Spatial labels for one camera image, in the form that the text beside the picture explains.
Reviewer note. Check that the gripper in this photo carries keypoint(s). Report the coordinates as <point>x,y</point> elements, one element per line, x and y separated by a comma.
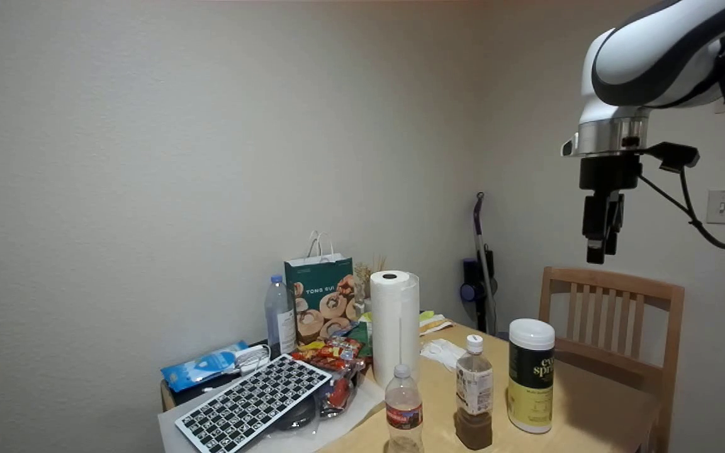
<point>609,172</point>

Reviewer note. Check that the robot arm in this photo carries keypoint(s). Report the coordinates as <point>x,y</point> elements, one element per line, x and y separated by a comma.
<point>652,56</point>

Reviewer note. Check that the white capped bottle brown liquid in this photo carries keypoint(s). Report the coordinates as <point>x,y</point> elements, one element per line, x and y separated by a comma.
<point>474,390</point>

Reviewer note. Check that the white paper towel roll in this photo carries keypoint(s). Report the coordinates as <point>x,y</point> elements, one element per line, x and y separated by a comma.
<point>394,327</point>

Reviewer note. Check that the water bottle with red label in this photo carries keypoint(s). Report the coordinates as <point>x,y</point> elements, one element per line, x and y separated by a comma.
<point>404,412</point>

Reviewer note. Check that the clear bottle with blue cap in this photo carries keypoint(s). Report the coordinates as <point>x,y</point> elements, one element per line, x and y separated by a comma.
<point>279,318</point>

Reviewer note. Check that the wooden chair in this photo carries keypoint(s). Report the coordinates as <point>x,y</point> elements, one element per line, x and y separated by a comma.
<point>614,362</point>

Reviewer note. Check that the purple stick vacuum cleaner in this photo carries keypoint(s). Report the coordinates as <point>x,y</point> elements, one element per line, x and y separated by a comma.
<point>481,277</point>

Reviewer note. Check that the white lidded wipes canister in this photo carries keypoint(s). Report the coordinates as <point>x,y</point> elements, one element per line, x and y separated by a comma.
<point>530,377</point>

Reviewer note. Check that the yellow and white folded cloths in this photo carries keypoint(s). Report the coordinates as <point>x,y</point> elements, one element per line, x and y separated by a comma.
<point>433,322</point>

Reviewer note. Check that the crumpled white plastic bag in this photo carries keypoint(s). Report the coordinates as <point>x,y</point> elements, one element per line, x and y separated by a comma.
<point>443,352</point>

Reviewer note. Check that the bunch of dried stalks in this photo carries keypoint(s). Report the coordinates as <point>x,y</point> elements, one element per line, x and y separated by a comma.
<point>367,274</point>

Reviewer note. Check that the green snack packet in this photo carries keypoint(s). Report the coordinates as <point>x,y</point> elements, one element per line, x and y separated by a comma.
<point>360,336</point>

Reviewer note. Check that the green paper gift bag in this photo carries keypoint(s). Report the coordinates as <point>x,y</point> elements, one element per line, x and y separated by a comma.
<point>321,296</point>

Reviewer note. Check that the red snack packets in plastic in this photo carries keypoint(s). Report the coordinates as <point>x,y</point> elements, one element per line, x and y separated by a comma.
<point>337,371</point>

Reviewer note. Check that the black round object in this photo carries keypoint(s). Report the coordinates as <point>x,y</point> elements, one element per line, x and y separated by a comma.
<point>296,416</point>

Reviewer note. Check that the black and white checker board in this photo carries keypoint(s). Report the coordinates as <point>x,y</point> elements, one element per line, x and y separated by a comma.
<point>252,402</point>

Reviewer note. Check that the blue plastic packet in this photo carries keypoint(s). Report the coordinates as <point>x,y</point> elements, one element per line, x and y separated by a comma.
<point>202,368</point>

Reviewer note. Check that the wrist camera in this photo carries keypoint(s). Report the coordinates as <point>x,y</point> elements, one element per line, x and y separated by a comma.
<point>674,156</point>

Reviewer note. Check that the wall light switch plate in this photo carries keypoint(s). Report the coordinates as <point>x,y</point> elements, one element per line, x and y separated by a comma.
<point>722,207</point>

